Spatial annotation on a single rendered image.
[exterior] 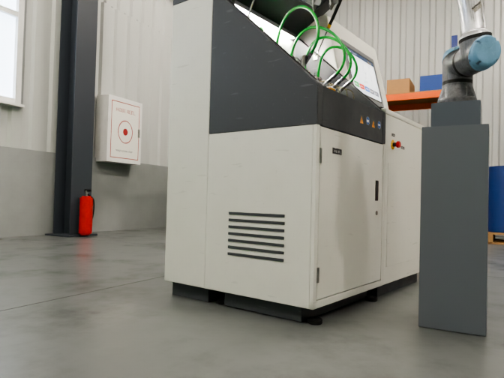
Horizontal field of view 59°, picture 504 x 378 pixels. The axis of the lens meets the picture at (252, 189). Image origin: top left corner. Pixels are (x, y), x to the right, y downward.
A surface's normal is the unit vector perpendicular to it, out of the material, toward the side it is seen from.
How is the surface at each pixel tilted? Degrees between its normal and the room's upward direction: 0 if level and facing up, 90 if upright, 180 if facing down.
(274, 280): 90
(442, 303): 90
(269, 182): 90
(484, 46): 98
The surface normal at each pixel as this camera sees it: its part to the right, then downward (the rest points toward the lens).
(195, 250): -0.62, -0.04
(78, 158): 0.88, 0.01
